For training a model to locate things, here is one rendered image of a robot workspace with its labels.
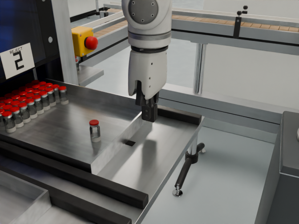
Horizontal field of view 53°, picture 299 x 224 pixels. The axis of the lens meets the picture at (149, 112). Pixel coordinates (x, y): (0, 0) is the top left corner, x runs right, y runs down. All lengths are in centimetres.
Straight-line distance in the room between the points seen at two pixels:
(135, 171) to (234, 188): 133
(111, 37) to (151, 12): 78
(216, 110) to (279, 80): 64
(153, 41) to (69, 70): 38
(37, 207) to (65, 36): 50
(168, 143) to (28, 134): 31
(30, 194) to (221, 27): 111
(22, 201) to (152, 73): 32
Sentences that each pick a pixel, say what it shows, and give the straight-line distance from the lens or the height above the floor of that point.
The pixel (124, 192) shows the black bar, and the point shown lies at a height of 90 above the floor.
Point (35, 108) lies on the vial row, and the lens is 77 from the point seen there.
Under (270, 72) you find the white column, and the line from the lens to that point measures 209.
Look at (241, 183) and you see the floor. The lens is 191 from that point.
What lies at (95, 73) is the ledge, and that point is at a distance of 100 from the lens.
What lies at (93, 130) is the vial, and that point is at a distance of 64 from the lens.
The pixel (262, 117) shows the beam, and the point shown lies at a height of 51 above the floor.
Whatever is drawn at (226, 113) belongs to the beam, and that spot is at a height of 49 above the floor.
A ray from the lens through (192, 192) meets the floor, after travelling 179.
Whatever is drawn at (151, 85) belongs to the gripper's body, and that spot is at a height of 101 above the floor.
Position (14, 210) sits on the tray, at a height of 88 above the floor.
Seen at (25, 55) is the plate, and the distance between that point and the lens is 77.
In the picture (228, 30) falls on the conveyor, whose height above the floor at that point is 91.
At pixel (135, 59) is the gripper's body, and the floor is 106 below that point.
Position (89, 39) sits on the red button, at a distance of 90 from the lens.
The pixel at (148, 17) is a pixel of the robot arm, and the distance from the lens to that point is 48.
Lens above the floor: 126
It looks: 30 degrees down
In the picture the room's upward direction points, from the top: straight up
